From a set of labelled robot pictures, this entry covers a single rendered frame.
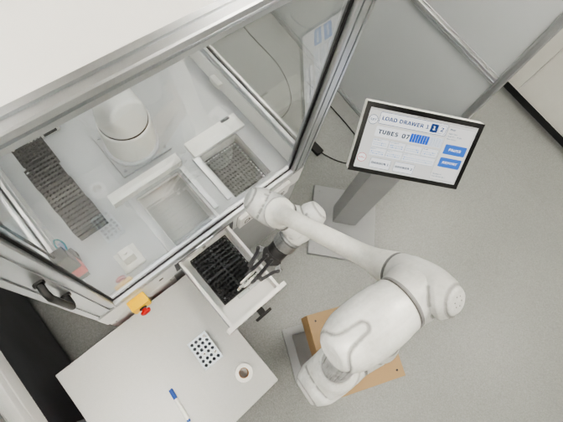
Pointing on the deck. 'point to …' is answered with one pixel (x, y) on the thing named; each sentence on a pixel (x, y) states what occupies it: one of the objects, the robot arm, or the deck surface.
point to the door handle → (54, 295)
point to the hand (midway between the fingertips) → (249, 279)
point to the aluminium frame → (138, 70)
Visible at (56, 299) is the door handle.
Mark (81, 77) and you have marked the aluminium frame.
